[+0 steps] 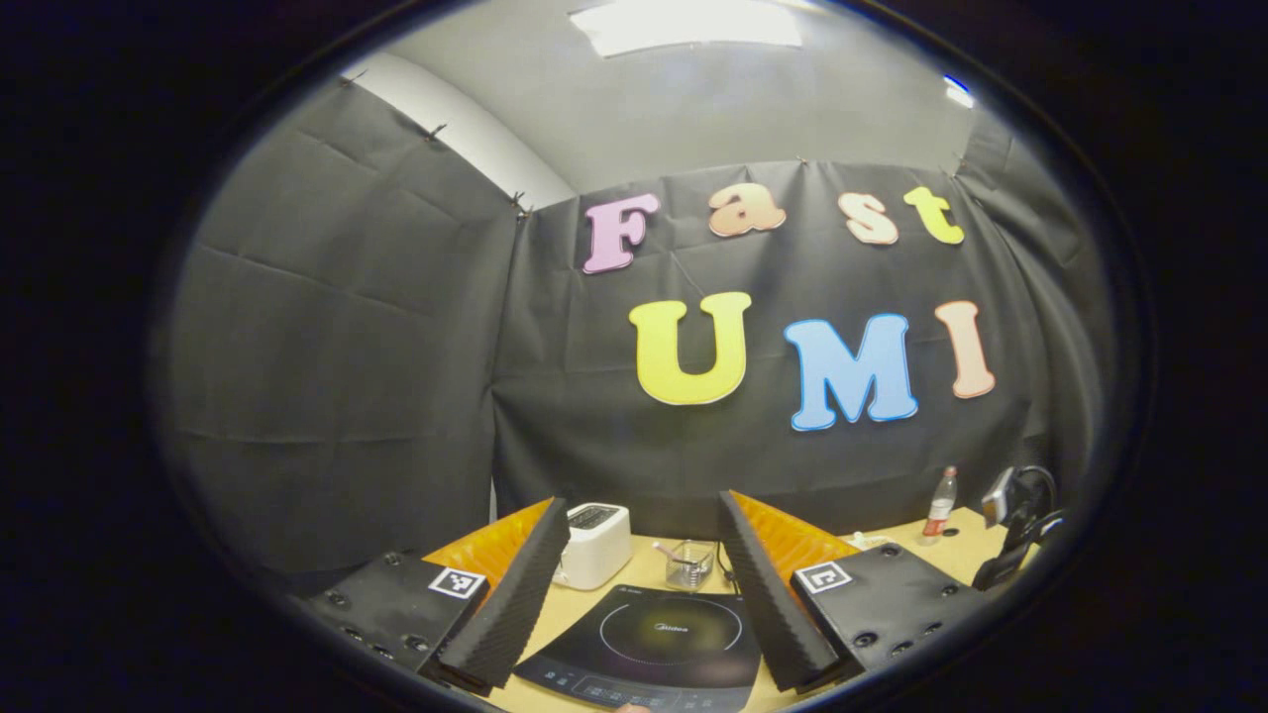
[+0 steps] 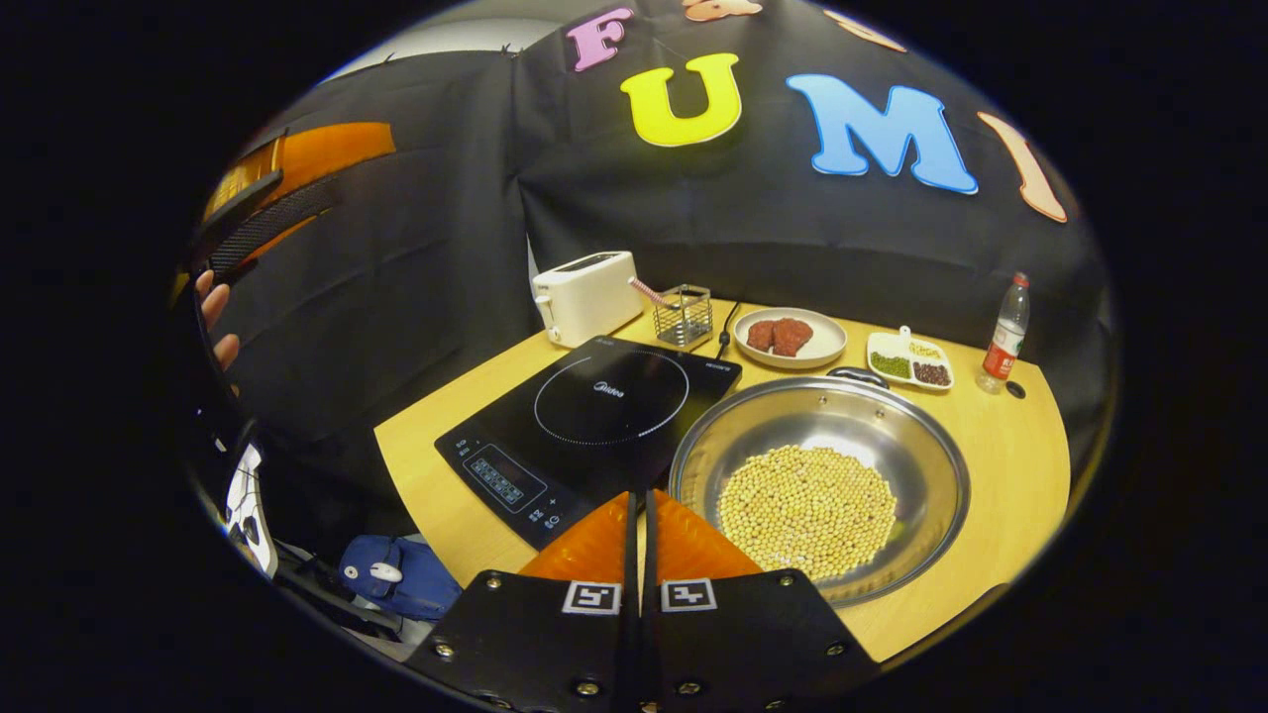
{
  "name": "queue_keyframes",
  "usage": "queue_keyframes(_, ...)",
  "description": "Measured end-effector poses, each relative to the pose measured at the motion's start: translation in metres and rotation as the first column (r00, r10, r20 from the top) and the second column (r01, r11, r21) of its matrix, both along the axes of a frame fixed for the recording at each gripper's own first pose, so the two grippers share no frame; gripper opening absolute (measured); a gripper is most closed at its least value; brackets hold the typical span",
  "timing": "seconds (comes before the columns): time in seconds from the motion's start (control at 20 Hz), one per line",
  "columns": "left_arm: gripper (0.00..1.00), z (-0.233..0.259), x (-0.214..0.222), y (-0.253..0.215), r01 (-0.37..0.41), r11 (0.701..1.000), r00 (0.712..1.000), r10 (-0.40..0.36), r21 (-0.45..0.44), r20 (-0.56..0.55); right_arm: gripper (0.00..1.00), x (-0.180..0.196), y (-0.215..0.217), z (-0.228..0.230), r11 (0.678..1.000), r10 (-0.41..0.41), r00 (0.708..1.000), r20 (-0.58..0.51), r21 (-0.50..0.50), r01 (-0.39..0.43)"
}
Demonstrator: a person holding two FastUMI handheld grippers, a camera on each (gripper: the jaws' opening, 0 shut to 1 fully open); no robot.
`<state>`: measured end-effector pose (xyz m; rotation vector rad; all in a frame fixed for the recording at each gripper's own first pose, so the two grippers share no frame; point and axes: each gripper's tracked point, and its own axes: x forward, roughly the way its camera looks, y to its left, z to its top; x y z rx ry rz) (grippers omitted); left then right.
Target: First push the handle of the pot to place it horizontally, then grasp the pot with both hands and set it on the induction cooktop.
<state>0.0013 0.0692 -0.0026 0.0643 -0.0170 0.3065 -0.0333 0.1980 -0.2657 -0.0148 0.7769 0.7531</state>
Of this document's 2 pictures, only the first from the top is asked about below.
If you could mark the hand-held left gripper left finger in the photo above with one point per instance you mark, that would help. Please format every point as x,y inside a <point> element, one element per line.
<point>515,594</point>

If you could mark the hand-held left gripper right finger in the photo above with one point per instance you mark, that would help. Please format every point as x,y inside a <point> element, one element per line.
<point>768,604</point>

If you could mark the black induction cooktop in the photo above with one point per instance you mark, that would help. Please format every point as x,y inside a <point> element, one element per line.
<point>654,644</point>

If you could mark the clear plastic water bottle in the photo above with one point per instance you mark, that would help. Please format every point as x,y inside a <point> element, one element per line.
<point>939,505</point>

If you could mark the white toaster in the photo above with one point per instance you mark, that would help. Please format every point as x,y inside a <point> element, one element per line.
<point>599,550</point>

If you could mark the pink-tipped stick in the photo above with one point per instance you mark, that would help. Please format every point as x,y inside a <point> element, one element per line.
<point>669,552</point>

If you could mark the white divided dish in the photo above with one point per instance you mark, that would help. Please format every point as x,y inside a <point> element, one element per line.
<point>870,541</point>

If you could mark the black backdrop cloth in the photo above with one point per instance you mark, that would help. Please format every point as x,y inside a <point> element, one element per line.
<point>347,347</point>

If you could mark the small ceiling light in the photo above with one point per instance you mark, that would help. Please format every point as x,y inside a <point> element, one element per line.
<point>959,91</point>

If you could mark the large ceiling light panel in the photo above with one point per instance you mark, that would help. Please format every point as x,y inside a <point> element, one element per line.
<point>684,25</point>

